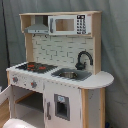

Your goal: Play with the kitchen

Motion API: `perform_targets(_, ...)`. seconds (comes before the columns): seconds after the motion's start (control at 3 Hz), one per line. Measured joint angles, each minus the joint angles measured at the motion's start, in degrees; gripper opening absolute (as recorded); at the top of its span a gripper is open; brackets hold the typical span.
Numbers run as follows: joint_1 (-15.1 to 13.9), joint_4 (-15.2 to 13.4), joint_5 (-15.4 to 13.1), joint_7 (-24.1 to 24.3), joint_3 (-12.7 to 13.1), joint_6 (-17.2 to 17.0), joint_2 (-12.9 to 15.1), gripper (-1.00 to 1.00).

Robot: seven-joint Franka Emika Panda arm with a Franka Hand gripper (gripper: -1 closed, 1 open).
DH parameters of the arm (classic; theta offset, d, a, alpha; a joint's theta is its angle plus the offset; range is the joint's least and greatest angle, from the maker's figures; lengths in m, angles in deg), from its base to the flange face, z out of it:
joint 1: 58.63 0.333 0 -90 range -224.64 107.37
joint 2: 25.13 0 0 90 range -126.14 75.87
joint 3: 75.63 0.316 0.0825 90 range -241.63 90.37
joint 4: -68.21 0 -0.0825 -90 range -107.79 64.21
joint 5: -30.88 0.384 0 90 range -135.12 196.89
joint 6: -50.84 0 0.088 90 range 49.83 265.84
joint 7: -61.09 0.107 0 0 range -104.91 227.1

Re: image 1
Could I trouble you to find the white toy microwave door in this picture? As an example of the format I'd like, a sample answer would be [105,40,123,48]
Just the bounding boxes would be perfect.
[48,15,77,35]

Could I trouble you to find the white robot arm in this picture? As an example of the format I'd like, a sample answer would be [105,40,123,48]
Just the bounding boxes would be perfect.
[2,118,35,128]

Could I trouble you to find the wooden toy kitchen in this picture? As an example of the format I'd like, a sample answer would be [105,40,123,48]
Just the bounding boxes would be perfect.
[0,10,115,128]

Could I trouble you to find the black toy faucet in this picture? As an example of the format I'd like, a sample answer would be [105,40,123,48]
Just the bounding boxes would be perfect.
[75,51,93,70]

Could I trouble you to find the grey toy sink basin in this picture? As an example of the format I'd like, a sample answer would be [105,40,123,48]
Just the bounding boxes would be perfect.
[52,68,92,81]

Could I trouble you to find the black toy stovetop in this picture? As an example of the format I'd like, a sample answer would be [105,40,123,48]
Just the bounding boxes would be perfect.
[18,62,55,74]

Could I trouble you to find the right red stove knob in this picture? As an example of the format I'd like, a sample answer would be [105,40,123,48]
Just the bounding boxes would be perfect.
[31,81,37,88]

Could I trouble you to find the red stove knob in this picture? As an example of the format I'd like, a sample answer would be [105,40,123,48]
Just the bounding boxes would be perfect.
[31,81,37,88]
[13,77,18,83]

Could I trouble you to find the grey ice dispenser panel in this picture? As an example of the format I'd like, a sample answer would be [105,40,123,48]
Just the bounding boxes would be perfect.
[54,94,70,121]

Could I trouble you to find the grey toy range hood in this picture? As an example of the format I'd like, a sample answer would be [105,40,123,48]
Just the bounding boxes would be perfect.
[24,16,48,34]

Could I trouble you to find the left red stove knob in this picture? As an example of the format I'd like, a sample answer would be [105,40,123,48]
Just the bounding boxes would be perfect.
[13,77,18,83]

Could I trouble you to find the white toy oven door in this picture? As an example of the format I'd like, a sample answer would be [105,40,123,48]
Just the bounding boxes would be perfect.
[0,84,14,128]

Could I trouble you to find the grey fabric backdrop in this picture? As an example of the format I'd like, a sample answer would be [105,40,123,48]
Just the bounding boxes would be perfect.
[0,0,128,128]

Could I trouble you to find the grey fridge door handle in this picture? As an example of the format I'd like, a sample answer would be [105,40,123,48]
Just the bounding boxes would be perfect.
[47,102,51,120]

